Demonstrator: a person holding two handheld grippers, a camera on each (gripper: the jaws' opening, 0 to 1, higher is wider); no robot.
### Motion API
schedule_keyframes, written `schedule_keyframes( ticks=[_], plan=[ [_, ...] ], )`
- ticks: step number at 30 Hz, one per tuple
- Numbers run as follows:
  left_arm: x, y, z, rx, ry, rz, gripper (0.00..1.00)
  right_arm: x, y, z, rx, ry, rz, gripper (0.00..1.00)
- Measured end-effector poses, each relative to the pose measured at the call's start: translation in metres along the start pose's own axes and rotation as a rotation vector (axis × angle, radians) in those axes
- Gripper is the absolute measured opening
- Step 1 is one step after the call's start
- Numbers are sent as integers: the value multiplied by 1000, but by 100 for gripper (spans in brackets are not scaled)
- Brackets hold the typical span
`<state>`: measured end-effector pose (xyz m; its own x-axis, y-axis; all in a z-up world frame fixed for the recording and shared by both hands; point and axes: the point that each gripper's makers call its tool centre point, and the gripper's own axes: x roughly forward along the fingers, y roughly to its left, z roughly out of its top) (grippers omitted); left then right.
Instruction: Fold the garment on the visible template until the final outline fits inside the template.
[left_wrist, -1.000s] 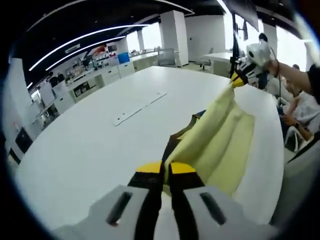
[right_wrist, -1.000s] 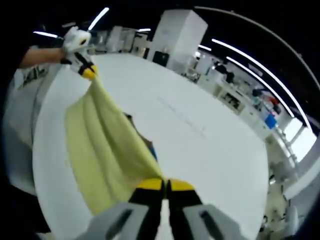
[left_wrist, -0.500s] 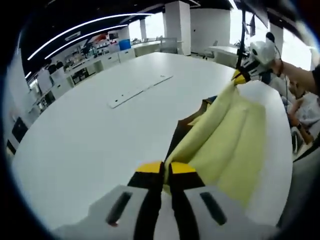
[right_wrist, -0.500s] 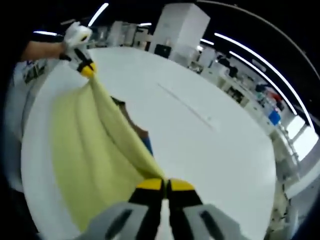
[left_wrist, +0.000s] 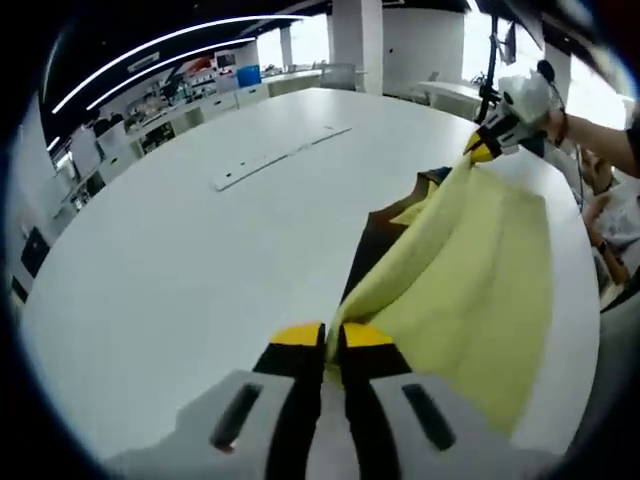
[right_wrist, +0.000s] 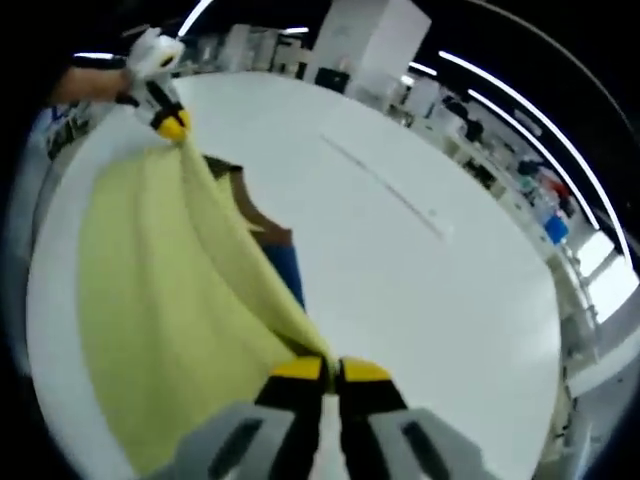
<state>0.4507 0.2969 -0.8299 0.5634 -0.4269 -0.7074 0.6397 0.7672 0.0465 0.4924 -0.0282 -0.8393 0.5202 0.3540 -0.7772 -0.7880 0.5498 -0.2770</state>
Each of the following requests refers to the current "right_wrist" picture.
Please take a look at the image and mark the person's left hand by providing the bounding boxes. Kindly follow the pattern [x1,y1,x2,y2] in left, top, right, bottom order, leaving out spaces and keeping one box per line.
[91,66,140,105]

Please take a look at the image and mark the black box at pillar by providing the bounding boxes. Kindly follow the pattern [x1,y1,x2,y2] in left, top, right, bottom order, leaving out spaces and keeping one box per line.
[315,67,351,94]

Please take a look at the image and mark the bright window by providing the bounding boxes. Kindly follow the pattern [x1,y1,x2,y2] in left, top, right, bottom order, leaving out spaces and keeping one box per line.
[574,229,640,326]

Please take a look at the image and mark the yellow blue grey garment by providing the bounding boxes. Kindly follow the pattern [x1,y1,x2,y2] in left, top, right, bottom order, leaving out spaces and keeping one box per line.
[74,133,335,476]

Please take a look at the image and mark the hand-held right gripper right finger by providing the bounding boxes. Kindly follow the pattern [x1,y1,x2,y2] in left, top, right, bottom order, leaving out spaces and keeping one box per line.
[335,355,494,480]

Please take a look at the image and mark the dark equipment on bench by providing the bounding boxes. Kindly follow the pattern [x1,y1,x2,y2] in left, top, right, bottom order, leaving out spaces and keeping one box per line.
[444,97,484,139]

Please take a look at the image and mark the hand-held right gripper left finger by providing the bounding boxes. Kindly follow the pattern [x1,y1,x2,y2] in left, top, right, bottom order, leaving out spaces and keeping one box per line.
[164,355,326,480]

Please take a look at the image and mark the white square pillar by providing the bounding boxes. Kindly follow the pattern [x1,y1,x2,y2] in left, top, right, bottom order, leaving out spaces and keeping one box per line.
[305,0,432,110]

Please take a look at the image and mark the white workbench row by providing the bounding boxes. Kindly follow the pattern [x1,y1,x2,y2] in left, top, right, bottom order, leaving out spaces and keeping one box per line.
[394,69,601,361]

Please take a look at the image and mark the blue storage bin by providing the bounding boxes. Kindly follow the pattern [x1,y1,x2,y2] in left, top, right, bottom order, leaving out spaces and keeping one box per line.
[543,213,570,244]

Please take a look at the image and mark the white cabinets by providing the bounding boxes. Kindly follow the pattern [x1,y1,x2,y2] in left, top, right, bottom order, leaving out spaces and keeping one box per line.
[199,22,311,79]

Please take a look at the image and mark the person's black printed shirt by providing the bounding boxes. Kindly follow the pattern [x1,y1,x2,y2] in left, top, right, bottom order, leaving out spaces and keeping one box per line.
[29,102,101,161]

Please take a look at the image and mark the long curved ceiling light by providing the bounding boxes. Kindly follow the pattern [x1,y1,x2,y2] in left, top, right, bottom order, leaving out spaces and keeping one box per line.
[467,88,599,226]
[438,49,629,261]

